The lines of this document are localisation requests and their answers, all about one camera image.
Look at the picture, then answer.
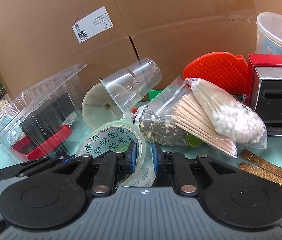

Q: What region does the bag of wooden sticks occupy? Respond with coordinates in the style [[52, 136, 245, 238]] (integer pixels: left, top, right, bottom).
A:
[[148, 77, 238, 158]]

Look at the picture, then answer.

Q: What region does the clear patterned tape roll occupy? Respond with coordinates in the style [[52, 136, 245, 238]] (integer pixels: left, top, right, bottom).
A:
[[75, 121, 156, 187]]

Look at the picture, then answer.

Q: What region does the beige round plastic lid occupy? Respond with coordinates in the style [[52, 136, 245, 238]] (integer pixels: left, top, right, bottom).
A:
[[82, 83, 132, 130]]

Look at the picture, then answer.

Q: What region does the bag of dried seeds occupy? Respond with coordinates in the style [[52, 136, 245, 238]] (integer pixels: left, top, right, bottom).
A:
[[132, 105, 203, 147]]

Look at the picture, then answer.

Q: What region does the red silicone scrubber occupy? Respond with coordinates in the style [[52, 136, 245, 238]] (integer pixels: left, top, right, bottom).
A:
[[183, 51, 251, 95]]

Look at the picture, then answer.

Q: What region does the white shipping label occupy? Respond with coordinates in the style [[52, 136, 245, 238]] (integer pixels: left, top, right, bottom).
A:
[[72, 7, 113, 43]]

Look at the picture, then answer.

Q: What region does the clear plastic cup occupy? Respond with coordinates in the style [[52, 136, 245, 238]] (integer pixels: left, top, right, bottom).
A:
[[100, 58, 162, 114]]

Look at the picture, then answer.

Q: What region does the red flat box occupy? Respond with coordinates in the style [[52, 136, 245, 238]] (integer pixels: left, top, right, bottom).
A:
[[11, 125, 72, 160]]

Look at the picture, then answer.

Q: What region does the large brown cardboard box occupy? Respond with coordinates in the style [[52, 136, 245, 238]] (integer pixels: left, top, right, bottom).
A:
[[0, 0, 282, 98]]

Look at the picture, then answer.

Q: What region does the gold mesh strap watch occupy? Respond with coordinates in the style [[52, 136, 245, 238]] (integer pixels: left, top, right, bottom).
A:
[[239, 150, 282, 187]]

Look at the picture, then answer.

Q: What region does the bag of cotton swabs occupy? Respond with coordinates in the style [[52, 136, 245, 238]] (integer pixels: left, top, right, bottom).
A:
[[185, 77, 267, 150]]

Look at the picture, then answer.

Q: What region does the black box in container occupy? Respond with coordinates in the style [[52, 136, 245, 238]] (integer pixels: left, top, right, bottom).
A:
[[21, 93, 75, 143]]

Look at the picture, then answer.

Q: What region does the clear plastic clamshell container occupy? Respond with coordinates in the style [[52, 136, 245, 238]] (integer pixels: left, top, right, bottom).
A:
[[0, 64, 88, 162]]

